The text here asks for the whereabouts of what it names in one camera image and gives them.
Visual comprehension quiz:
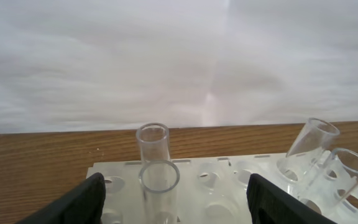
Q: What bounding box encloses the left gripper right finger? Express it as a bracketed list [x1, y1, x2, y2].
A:
[246, 173, 337, 224]

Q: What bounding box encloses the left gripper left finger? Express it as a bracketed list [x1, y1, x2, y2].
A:
[16, 172, 107, 224]

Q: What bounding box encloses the clear test tube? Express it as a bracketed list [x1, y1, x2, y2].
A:
[138, 159, 181, 224]
[277, 117, 341, 185]
[135, 122, 171, 166]
[296, 147, 358, 216]

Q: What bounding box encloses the white test tube rack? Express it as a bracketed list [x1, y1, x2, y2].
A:
[85, 152, 358, 224]

